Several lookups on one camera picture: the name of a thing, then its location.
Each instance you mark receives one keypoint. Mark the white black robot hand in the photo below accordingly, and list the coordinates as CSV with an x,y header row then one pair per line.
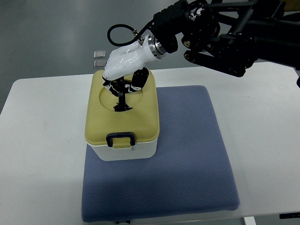
x,y
125,69

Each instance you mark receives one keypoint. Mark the black tape lid handle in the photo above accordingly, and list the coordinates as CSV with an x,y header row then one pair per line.
x,y
121,103

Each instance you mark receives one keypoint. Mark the yellow storage box lid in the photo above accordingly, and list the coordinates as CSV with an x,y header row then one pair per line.
x,y
142,119

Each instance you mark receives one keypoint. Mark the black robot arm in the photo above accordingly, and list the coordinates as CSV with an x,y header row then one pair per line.
x,y
230,37

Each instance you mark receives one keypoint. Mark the white storage box base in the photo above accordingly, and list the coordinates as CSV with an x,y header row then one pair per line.
x,y
139,151

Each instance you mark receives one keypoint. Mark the lower silver floor plate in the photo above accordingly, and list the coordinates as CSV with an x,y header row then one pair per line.
x,y
99,63

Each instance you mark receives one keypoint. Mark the silver floor plate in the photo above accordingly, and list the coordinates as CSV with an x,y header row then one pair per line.
x,y
99,63
99,54

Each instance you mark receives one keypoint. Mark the upper silver floor plate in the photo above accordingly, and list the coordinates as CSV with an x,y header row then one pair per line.
x,y
99,54

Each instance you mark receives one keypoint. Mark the dark blue front latch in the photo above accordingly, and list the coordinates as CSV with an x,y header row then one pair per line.
x,y
120,140

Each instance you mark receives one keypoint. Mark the blue quilted mat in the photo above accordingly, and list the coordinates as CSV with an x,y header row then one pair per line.
x,y
189,173

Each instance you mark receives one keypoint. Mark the black label under mat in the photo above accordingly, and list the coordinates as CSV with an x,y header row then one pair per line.
x,y
123,222

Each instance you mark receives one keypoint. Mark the black table edge bracket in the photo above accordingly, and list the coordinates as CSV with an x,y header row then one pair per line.
x,y
289,215

